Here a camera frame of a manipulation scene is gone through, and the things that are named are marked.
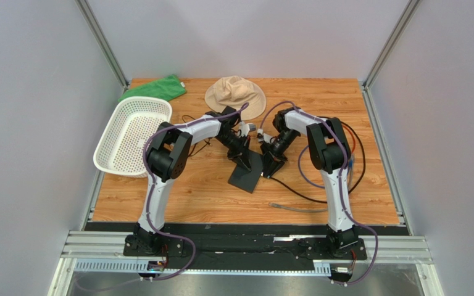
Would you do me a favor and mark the grey ethernet cable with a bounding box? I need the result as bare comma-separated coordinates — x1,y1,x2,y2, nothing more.
268,154,355,213

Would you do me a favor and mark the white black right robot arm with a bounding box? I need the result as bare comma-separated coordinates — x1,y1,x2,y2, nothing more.
257,107,359,258

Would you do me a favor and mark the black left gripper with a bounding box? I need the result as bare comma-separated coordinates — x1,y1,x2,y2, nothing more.
215,131,251,171

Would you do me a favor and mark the beige bucket hat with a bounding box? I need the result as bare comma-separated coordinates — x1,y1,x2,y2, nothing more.
204,76,267,120

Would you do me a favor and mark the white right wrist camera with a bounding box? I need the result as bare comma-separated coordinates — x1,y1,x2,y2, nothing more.
257,128,273,143

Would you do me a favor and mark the red ethernet cable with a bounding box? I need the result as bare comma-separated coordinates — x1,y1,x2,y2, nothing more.
343,125,357,155

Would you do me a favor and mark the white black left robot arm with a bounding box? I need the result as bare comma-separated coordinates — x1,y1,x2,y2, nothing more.
123,107,256,257

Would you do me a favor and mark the aluminium front rail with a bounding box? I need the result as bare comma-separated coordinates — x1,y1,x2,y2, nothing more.
49,231,443,295

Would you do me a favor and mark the black ethernet cable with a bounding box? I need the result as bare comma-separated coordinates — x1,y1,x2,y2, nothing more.
267,117,367,204

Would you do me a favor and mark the green cloth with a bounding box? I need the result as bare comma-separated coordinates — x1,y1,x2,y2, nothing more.
117,75,186,102

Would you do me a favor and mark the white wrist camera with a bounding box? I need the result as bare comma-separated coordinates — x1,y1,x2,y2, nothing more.
238,121,257,137
257,128,273,143

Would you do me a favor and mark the black Mercury network switch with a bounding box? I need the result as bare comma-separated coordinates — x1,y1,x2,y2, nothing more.
228,151,263,194

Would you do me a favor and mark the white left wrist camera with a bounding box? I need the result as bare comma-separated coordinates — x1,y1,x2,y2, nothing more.
238,121,257,137

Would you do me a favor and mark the white perforated plastic basket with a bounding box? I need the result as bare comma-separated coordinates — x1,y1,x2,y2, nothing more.
93,96,173,178

